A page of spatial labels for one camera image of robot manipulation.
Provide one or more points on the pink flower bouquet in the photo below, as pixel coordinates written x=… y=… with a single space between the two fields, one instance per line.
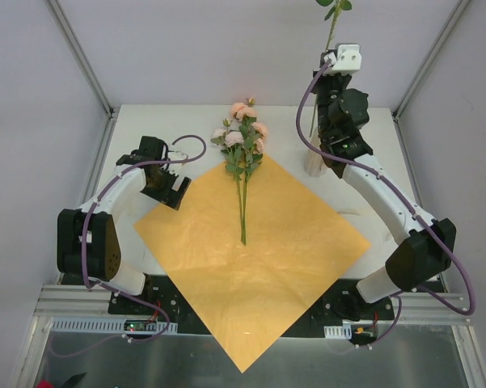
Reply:
x=241 y=140

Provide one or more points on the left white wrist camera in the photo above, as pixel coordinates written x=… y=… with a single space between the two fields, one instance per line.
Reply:
x=177 y=157

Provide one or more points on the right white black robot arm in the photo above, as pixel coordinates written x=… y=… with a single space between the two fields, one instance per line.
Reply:
x=422 y=240

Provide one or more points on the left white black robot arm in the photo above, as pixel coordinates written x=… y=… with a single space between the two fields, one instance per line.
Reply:
x=87 y=240

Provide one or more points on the right aluminium frame post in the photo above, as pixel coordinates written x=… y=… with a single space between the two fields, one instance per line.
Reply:
x=452 y=21

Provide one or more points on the beige ribbed vase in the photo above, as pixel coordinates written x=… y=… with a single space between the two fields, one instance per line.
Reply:
x=313 y=163

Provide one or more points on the left aluminium frame post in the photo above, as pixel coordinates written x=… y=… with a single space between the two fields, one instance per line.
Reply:
x=70 y=37

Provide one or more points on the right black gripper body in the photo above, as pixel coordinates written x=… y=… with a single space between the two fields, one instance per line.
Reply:
x=328 y=81

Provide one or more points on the white cable duct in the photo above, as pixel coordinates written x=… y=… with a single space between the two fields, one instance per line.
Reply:
x=343 y=332
x=112 y=326

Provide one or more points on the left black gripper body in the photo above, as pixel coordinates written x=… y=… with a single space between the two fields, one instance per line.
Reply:
x=171 y=189

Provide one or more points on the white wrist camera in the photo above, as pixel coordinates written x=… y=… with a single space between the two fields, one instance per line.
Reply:
x=177 y=157
x=344 y=59

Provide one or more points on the right white cable duct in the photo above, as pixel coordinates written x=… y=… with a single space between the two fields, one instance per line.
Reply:
x=343 y=332

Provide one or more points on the aluminium frame post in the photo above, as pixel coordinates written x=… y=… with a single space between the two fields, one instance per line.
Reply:
x=70 y=37
x=452 y=21

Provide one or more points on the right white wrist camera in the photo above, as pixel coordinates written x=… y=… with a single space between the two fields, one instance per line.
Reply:
x=344 y=59

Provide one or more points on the cream printed ribbon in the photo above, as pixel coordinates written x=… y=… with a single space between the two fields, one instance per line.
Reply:
x=368 y=223

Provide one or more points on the aluminium front rail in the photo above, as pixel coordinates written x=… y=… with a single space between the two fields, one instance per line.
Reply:
x=77 y=301

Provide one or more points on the orange wrapping paper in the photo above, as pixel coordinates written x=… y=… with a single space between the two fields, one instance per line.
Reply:
x=249 y=285

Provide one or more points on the left white cable duct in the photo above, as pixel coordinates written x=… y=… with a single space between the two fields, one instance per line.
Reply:
x=112 y=326

